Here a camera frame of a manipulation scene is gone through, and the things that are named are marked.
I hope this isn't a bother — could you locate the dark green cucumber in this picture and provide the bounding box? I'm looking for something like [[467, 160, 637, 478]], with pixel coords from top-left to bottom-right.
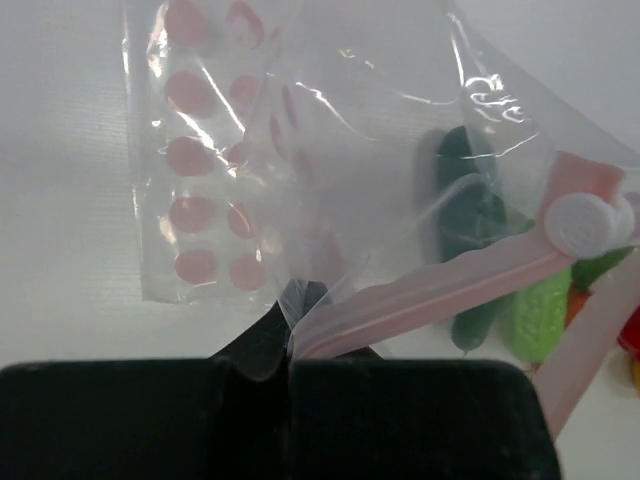
[[413, 126, 509, 353]]

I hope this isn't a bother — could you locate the clear pink-dotted zip bag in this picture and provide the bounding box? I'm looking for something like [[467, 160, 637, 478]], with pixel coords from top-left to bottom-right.
[[122, 1, 639, 434]]

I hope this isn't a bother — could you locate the orange carrot with leaves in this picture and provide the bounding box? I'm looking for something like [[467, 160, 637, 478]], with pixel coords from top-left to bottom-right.
[[565, 247, 635, 328]]

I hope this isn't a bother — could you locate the red bell pepper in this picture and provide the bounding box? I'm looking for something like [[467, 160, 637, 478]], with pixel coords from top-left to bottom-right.
[[618, 307, 640, 360]]

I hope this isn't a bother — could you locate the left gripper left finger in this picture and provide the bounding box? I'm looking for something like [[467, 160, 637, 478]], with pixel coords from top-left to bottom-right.
[[1, 279, 310, 479]]

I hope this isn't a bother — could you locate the yellow lemon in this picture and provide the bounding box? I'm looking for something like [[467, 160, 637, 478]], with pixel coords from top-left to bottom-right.
[[629, 358, 640, 393]]

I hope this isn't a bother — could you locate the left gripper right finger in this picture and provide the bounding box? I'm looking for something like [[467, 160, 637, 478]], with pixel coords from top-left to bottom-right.
[[288, 282, 561, 480]]

